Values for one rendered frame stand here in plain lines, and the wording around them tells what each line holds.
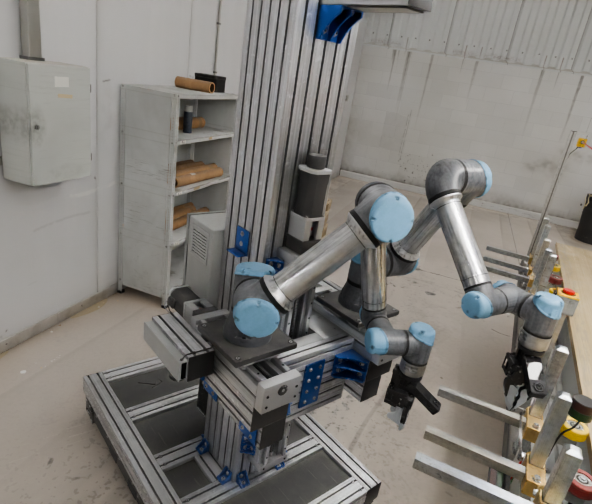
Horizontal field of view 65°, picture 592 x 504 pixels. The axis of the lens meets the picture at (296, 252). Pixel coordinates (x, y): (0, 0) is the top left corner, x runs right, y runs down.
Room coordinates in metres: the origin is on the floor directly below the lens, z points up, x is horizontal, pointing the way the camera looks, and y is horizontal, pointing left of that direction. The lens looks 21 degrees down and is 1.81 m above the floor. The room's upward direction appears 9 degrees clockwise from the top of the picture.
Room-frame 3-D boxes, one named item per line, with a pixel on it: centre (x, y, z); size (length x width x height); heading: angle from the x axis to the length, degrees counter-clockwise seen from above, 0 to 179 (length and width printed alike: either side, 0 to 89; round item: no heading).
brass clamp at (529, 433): (1.29, -0.87, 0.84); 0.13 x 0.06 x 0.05; 157
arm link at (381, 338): (1.19, -0.29, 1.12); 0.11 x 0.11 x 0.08; 10
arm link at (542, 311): (1.17, -0.69, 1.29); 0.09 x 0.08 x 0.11; 34
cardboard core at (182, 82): (3.68, 0.95, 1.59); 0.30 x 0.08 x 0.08; 72
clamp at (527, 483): (1.06, -0.77, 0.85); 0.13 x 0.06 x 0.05; 157
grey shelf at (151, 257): (3.57, 0.98, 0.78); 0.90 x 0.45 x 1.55; 162
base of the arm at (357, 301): (1.57, -0.26, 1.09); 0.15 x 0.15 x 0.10
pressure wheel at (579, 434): (1.23, -0.95, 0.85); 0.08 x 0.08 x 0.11
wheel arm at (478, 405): (1.31, -0.77, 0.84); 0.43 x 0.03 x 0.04; 67
